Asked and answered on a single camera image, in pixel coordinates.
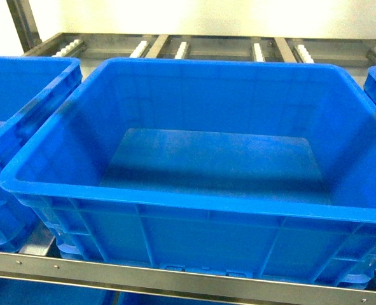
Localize large blue plastic crate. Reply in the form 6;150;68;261
0;58;376;287

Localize metal roller rack shelf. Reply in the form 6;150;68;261
0;1;376;304

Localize left blue plastic crate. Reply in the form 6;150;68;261
0;57;82;252

